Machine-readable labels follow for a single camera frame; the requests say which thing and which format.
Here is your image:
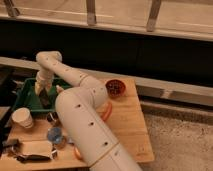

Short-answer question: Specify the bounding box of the red bowl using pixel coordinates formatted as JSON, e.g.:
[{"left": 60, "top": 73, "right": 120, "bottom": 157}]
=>
[{"left": 106, "top": 79, "right": 126, "bottom": 98}]

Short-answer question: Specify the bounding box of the metal railing post left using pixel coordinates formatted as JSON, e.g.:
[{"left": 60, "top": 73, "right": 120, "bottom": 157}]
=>
[{"left": 3, "top": 0, "right": 20, "bottom": 18}]

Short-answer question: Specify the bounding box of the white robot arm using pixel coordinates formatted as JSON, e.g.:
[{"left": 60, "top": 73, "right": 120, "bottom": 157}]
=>
[{"left": 36, "top": 51, "right": 142, "bottom": 171}]

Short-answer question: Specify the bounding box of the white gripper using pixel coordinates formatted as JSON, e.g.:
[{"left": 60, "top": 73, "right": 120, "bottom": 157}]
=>
[{"left": 35, "top": 70, "right": 54, "bottom": 95}]

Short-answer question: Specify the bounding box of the metal railing post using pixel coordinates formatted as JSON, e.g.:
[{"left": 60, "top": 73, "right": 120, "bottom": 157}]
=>
[
  {"left": 86, "top": 0, "right": 96, "bottom": 26},
  {"left": 3, "top": 0, "right": 20, "bottom": 18},
  {"left": 146, "top": 0, "right": 162, "bottom": 32}
]

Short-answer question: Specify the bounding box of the white paper cup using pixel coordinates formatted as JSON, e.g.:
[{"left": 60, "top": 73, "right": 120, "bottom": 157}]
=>
[{"left": 12, "top": 107, "right": 34, "bottom": 128}]

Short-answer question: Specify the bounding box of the green plastic tray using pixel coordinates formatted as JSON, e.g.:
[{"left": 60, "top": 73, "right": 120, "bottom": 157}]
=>
[{"left": 12, "top": 78, "right": 70, "bottom": 115}]

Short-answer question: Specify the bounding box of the metal railing post right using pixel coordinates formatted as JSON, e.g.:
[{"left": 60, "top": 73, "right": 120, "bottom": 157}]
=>
[{"left": 146, "top": 0, "right": 162, "bottom": 32}]

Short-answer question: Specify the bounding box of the metal railing post middle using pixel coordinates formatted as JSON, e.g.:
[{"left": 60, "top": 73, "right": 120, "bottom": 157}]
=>
[{"left": 86, "top": 0, "right": 96, "bottom": 26}]

